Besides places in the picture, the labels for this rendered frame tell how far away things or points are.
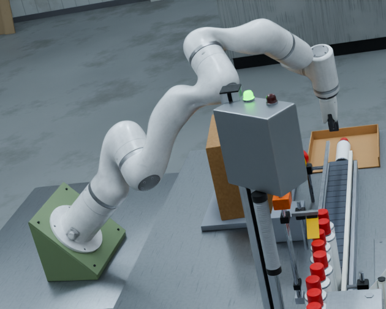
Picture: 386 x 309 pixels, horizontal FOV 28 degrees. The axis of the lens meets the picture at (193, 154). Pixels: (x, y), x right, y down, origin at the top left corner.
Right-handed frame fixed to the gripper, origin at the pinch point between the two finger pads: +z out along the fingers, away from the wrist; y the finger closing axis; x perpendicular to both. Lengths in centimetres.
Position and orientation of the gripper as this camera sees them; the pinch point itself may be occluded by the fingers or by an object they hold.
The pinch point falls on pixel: (333, 125)
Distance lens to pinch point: 262.2
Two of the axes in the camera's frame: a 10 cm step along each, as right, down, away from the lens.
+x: 9.6, -1.0, -2.7
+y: -1.2, 7.1, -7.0
